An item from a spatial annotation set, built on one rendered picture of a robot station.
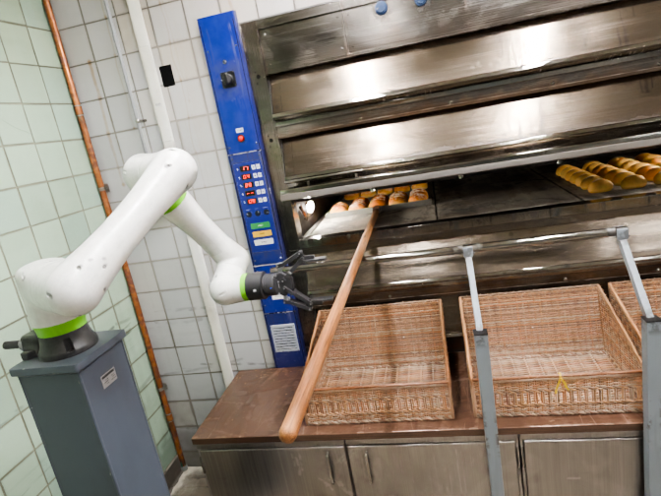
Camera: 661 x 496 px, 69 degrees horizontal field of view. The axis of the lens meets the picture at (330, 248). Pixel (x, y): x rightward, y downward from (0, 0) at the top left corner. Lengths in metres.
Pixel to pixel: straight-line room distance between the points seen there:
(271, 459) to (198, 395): 0.80
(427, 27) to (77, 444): 1.80
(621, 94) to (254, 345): 1.87
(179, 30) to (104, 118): 0.53
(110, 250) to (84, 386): 0.36
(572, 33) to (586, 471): 1.53
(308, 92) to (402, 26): 0.44
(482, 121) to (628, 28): 0.57
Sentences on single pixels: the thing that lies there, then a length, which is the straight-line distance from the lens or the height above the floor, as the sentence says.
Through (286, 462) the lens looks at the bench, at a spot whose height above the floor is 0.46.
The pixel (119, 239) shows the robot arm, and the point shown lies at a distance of 1.29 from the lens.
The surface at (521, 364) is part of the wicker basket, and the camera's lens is 2.16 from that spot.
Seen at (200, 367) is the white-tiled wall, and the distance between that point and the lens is 2.61.
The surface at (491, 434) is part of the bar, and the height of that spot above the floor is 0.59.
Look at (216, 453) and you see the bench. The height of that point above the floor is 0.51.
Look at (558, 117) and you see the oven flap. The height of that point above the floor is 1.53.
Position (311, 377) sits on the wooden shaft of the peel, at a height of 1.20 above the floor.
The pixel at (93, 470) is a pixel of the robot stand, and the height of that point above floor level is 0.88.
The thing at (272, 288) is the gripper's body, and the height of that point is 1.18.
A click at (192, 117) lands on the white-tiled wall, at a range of 2.25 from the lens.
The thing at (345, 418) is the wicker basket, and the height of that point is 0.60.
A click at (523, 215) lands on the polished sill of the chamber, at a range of 2.10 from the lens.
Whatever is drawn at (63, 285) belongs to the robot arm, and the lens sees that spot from 1.24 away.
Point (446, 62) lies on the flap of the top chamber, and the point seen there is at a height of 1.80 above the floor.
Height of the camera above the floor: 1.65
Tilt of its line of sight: 14 degrees down
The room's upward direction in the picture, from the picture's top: 10 degrees counter-clockwise
